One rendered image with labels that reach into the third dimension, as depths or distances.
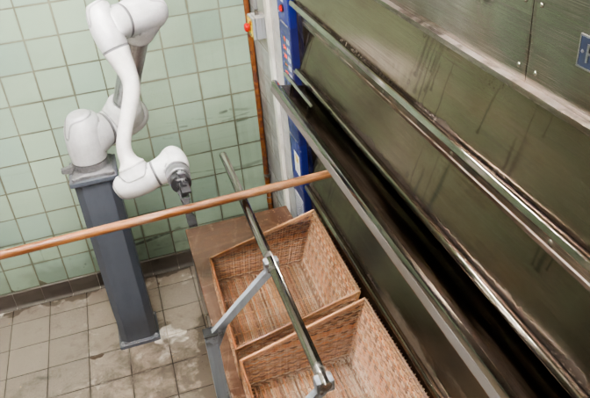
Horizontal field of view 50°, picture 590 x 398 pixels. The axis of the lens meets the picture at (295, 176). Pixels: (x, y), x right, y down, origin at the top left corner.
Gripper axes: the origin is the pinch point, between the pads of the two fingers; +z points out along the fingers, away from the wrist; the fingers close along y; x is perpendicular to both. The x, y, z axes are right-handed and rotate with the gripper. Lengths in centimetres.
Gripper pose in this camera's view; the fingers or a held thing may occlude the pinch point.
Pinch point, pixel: (190, 207)
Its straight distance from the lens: 219.3
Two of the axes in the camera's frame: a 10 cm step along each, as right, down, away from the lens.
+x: -9.5, 2.3, -2.3
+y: 0.8, 8.5, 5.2
